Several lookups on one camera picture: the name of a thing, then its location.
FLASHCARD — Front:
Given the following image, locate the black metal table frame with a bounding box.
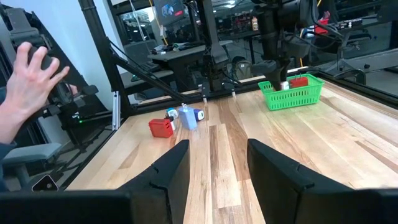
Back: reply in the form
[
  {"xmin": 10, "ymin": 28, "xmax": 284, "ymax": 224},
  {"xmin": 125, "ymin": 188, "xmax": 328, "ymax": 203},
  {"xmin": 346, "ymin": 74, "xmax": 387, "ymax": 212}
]
[{"xmin": 77, "ymin": 0, "xmax": 398, "ymax": 131}]

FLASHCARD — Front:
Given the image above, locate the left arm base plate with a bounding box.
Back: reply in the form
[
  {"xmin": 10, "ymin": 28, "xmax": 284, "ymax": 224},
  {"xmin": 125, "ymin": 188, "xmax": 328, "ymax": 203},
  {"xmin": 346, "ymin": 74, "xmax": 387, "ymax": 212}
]
[{"xmin": 197, "ymin": 77, "xmax": 240, "ymax": 103}]

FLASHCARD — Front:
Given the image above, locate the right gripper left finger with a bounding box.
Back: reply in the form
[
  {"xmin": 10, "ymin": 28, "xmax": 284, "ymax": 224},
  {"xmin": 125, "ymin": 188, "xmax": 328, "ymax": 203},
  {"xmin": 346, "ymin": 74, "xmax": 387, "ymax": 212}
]
[{"xmin": 116, "ymin": 139, "xmax": 192, "ymax": 224}]

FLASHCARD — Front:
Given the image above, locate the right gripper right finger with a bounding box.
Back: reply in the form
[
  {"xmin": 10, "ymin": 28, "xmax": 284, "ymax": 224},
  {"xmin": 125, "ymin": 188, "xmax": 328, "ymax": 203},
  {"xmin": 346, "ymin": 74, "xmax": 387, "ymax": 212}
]
[{"xmin": 247, "ymin": 138, "xmax": 379, "ymax": 224}]

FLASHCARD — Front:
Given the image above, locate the grey backpack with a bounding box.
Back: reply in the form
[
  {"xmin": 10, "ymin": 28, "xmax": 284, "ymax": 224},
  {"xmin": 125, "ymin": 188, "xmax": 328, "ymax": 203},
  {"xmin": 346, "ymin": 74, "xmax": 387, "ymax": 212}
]
[{"xmin": 232, "ymin": 55, "xmax": 253, "ymax": 81}]

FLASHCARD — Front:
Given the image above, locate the dark office desk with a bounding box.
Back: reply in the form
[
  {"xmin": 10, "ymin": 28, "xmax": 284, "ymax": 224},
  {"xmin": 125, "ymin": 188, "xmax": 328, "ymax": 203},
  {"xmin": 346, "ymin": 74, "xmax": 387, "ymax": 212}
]
[{"xmin": 147, "ymin": 39, "xmax": 234, "ymax": 82}]

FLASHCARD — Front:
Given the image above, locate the person's hand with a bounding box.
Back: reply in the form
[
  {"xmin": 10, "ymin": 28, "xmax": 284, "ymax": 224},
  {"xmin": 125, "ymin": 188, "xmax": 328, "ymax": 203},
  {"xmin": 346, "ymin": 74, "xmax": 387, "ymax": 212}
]
[{"xmin": 0, "ymin": 42, "xmax": 71, "ymax": 144}]

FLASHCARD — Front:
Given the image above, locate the green plastic basket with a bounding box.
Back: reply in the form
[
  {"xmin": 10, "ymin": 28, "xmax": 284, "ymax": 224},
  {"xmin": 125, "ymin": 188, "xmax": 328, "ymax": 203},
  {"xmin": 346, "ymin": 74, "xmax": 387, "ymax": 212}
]
[{"xmin": 257, "ymin": 73, "xmax": 325, "ymax": 111}]

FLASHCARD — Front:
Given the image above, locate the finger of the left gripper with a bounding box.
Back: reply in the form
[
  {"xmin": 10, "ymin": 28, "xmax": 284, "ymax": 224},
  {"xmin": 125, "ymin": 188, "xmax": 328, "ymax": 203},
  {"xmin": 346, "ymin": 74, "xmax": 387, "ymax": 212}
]
[{"xmin": 269, "ymin": 74, "xmax": 283, "ymax": 92}]

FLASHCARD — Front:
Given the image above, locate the grey table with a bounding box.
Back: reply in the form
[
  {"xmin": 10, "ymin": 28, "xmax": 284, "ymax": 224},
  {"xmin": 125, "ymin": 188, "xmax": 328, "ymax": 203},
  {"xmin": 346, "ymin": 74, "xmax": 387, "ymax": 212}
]
[{"xmin": 317, "ymin": 46, "xmax": 398, "ymax": 85}]

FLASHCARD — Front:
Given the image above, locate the teal wall charger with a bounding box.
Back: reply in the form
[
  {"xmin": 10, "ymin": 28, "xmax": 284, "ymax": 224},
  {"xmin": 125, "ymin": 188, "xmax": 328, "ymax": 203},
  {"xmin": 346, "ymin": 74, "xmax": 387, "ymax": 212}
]
[{"xmin": 165, "ymin": 107, "xmax": 179, "ymax": 120}]

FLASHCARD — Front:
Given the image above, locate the long red wall charger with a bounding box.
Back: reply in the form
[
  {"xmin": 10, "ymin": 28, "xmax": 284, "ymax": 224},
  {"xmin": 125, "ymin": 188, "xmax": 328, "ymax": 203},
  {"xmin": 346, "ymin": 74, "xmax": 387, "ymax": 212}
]
[{"xmin": 148, "ymin": 118, "xmax": 177, "ymax": 139}]

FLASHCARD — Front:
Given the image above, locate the grey stool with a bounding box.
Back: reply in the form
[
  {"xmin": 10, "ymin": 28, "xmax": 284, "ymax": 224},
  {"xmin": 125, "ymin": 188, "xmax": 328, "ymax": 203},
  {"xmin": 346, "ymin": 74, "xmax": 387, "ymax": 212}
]
[{"xmin": 2, "ymin": 142, "xmax": 63, "ymax": 187}]

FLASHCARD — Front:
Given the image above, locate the light blue wall charger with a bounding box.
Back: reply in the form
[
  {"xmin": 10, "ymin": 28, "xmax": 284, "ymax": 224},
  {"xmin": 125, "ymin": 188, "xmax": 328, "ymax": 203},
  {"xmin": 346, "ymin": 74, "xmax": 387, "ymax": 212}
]
[{"xmin": 178, "ymin": 103, "xmax": 198, "ymax": 131}]

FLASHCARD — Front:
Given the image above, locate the silver metal bracket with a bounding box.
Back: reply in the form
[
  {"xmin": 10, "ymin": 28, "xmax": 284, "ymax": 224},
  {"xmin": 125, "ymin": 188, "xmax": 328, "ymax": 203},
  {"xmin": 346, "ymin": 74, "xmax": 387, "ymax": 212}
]
[{"xmin": 111, "ymin": 90, "xmax": 122, "ymax": 131}]

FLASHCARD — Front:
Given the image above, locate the grey office chair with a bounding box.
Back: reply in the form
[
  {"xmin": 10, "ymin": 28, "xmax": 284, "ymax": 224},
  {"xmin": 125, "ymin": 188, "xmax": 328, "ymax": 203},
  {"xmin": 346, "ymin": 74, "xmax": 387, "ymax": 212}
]
[{"xmin": 123, "ymin": 39, "xmax": 158, "ymax": 65}]

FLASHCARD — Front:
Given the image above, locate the computer monitor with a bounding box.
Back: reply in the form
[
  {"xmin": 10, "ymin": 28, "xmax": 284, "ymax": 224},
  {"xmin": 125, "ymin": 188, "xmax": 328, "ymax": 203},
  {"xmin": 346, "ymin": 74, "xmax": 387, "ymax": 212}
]
[{"xmin": 153, "ymin": 0, "xmax": 187, "ymax": 26}]

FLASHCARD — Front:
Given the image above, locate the black phone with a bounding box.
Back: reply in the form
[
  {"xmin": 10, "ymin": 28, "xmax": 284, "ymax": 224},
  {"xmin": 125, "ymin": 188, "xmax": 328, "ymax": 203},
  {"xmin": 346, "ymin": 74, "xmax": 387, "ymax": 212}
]
[{"xmin": 30, "ymin": 174, "xmax": 60, "ymax": 192}]

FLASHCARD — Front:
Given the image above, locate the red box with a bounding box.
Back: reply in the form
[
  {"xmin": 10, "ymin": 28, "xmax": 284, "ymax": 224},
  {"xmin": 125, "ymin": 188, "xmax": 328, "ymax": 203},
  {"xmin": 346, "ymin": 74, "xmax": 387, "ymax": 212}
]
[{"xmin": 314, "ymin": 11, "xmax": 331, "ymax": 34}]

